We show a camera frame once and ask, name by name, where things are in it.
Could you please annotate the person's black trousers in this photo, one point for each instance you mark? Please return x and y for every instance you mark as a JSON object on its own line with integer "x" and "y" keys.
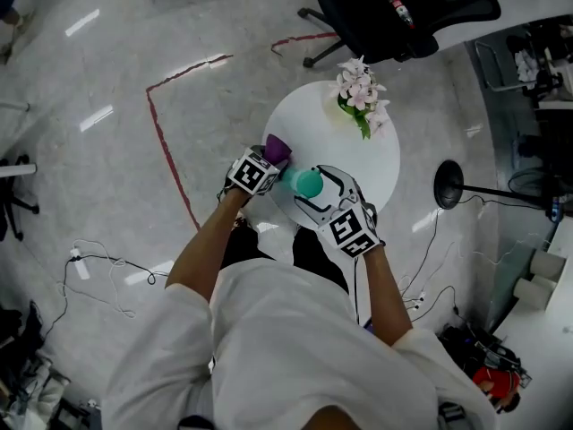
{"x": 313, "y": 253}

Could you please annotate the person's right forearm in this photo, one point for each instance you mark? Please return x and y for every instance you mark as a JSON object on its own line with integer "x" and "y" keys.
{"x": 385, "y": 294}

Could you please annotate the person's white shirt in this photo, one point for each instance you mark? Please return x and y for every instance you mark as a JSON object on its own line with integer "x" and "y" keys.
{"x": 291, "y": 352}

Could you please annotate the white paper roll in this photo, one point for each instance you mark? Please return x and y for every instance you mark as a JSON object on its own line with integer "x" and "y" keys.
{"x": 547, "y": 264}
{"x": 533, "y": 294}

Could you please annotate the black standing fan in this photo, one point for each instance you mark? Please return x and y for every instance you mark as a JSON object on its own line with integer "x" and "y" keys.
{"x": 449, "y": 184}

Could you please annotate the purple cloth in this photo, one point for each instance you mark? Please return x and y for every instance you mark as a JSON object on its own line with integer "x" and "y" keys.
{"x": 275, "y": 148}

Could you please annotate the white round side table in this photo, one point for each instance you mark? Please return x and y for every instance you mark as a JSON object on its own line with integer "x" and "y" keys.
{"x": 313, "y": 123}

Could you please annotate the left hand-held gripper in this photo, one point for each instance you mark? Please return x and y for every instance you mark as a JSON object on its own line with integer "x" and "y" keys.
{"x": 253, "y": 173}

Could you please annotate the red label bottle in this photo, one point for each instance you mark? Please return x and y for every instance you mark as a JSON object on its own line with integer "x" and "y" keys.
{"x": 400, "y": 11}

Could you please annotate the person's left forearm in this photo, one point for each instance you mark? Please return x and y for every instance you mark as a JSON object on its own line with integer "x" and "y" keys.
{"x": 201, "y": 249}

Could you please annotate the teal bottle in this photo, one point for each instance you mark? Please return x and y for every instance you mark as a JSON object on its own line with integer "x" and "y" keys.
{"x": 306, "y": 183}

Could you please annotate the white power strip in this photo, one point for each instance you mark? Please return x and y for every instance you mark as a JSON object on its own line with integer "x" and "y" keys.
{"x": 79, "y": 263}

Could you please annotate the pink flower bouquet vase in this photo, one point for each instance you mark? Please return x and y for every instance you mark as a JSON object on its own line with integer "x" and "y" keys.
{"x": 358, "y": 92}

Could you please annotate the small waist screen device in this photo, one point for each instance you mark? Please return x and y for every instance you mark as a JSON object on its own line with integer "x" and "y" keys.
{"x": 369, "y": 324}

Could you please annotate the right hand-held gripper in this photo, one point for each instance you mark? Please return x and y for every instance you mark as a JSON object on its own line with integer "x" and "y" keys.
{"x": 351, "y": 231}

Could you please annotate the black mesh office chair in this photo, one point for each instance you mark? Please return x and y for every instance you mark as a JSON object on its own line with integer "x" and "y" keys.
{"x": 367, "y": 20}

